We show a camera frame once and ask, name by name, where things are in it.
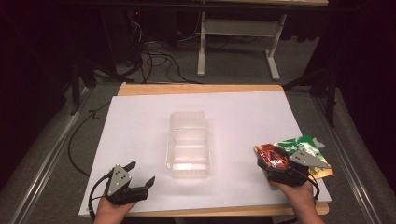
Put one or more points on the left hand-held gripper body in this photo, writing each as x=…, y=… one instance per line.
x=120, y=182

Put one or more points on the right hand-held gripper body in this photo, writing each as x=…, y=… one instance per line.
x=295, y=169

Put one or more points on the red snack packet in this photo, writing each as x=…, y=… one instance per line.
x=271, y=157

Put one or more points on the person's right hand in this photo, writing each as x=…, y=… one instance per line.
x=297, y=199

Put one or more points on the person's left hand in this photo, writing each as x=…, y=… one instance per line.
x=109, y=213

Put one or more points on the green snack packet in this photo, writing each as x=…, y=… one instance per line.
x=309, y=151

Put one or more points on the white paper sheet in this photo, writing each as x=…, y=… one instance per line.
x=140, y=130

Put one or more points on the clear plastic container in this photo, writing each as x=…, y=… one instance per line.
x=187, y=146

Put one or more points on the black metal stand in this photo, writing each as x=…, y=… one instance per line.
x=76, y=87
x=331, y=93

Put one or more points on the dark computer tower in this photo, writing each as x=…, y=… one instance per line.
x=121, y=34

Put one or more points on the grey metal floor rail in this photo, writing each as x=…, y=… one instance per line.
x=46, y=161
x=345, y=155

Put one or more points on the white metal desk frame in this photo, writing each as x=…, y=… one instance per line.
x=239, y=27

